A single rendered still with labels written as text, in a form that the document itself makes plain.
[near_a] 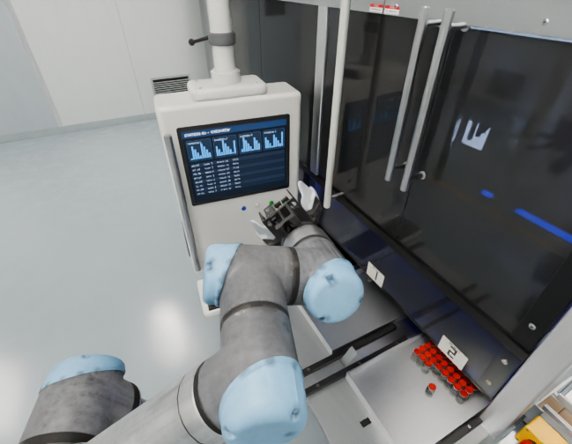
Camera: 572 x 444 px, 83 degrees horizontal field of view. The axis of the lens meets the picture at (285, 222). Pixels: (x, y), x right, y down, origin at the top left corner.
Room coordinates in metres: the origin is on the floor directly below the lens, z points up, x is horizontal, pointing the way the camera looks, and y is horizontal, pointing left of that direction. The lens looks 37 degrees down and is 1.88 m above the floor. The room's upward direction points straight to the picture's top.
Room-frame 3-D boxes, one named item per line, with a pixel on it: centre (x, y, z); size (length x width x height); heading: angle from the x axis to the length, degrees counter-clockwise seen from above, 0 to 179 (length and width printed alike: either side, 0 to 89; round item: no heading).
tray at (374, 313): (0.77, -0.24, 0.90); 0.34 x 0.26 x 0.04; 117
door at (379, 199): (1.00, -0.25, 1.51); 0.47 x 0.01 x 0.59; 27
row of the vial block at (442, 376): (0.51, -0.48, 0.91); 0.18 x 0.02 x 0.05; 27
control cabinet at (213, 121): (1.19, 0.21, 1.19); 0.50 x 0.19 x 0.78; 110
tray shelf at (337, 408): (0.59, -0.26, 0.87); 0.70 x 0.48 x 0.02; 27
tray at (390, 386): (0.47, -0.40, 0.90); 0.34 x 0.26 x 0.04; 117
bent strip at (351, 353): (0.54, -0.16, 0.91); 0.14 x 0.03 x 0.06; 116
